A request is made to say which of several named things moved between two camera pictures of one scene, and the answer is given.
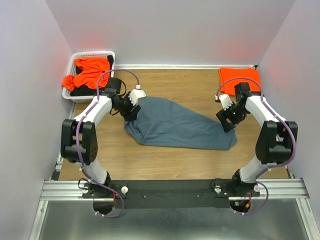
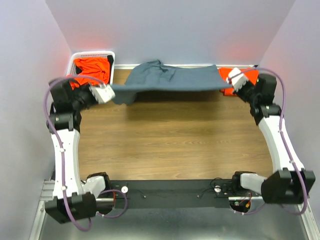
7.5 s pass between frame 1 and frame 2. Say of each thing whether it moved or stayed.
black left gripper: moved
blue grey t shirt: moved
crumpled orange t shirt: stayed
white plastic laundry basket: stayed
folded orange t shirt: stayed
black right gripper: moved
